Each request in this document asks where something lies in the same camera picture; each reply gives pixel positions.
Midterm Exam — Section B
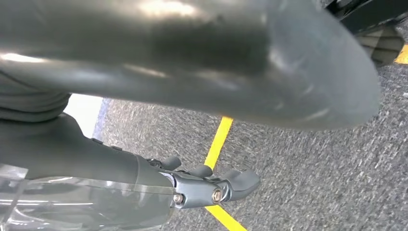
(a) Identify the dark robot foot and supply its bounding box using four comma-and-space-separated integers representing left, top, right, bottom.
325, 0, 408, 67

